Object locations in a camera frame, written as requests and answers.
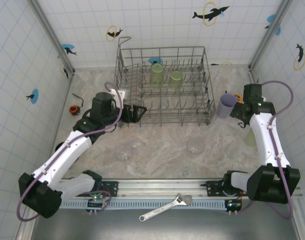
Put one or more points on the aluminium corner post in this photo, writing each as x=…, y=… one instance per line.
x=260, y=50
x=53, y=37

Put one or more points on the black hex key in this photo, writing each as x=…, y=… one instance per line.
x=77, y=96

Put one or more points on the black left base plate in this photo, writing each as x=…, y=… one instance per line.
x=112, y=188

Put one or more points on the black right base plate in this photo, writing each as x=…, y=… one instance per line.
x=213, y=187

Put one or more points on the tall green glass cup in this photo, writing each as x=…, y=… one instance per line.
x=156, y=76

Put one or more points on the short green glass cup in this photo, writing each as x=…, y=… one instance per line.
x=175, y=80

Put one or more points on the blue split circle sticker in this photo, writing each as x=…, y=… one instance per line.
x=271, y=18

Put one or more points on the pale frosted green cup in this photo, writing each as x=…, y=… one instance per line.
x=249, y=140

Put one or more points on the fish blue oval sticker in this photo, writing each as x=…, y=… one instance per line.
x=152, y=60

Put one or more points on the orange black tape measure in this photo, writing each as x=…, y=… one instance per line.
x=73, y=110

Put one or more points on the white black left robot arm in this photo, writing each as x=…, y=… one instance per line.
x=57, y=160

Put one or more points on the clear glass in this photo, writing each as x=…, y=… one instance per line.
x=124, y=156
x=195, y=147

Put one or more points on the shark blue circle sticker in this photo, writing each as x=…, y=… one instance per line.
x=67, y=48

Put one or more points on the controller board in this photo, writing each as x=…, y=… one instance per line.
x=232, y=205
x=95, y=203

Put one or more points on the purple plastic cup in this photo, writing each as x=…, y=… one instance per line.
x=223, y=108

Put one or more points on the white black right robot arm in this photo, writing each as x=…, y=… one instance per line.
x=265, y=140

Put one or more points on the left controller board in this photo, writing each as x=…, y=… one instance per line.
x=95, y=203

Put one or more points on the silver adjustable wrench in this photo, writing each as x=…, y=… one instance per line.
x=178, y=200

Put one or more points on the right controller board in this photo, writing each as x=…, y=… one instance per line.
x=232, y=205

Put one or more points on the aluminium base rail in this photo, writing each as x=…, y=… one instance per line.
x=155, y=186

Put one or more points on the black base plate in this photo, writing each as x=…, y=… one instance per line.
x=213, y=187
x=112, y=188

